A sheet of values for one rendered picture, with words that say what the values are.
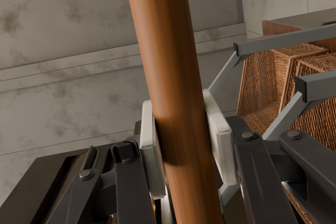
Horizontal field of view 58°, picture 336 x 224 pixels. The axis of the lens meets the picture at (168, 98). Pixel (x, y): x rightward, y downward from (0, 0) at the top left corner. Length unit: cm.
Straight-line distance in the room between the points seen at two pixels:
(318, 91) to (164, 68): 50
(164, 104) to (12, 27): 460
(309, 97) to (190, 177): 48
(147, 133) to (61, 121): 474
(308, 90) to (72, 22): 404
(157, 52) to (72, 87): 452
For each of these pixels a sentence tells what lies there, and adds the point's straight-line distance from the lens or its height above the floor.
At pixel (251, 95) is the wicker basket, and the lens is 182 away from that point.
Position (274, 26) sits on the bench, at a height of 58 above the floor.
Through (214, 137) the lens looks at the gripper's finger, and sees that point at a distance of 16.
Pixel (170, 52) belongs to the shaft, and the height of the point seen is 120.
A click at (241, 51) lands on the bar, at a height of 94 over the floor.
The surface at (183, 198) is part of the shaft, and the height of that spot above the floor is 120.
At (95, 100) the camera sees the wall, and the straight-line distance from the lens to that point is 465.
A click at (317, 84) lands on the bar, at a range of 63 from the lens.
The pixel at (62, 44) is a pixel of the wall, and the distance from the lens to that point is 455.
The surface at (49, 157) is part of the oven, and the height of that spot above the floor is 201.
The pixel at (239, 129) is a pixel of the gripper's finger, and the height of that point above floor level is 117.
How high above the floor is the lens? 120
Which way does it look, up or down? 1 degrees up
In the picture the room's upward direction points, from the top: 101 degrees counter-clockwise
